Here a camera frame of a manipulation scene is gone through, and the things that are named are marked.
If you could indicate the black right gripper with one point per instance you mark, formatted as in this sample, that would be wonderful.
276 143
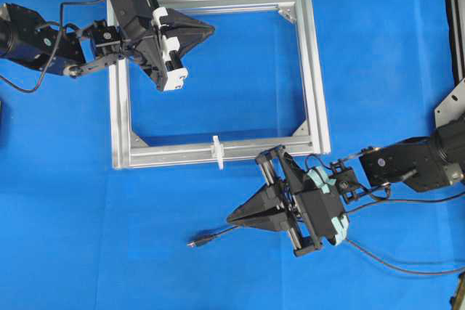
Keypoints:
277 205

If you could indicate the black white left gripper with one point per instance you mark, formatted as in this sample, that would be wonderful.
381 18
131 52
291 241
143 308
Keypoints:
161 52

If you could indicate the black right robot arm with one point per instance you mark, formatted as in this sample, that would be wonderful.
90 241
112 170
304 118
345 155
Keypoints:
422 163

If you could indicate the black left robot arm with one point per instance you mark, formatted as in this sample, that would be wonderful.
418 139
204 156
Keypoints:
68 50

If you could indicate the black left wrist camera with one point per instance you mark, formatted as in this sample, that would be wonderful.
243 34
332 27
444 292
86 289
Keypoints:
133 16

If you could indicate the black teal right wrist camera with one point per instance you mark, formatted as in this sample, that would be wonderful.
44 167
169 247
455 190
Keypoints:
317 203

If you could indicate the white string loop holder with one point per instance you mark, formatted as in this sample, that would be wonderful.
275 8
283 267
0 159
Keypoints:
217 151

